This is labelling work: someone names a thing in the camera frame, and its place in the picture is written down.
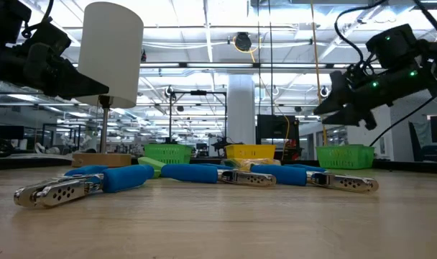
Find yellow cable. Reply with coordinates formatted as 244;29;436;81
310;0;329;147

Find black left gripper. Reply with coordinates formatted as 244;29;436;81
10;42;110;101

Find white shade wooden base lamp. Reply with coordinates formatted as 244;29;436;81
71;1;144;168

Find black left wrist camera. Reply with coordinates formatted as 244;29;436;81
22;20;73;55

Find blue handled pliers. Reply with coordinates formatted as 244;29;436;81
160;163;277;188
13;164;155;209
249;163;380;194

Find black ceiling cord reel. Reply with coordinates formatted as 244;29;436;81
234;31;254;53

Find yellow glue stick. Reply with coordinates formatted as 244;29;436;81
236;158;282;166

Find yellow plastic basket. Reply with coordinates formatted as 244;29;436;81
224;144;277;161

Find black cabinet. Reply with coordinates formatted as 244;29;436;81
256;114;300;161

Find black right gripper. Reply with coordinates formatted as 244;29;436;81
313;64;437;131

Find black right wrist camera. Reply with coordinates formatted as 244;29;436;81
365;23;420;69

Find white building column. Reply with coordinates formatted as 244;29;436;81
227;74;257;145

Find green plastic basket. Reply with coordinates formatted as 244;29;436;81
315;144;376;171
143;143;194;165

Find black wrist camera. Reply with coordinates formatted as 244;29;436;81
22;20;73;55
365;23;420;69

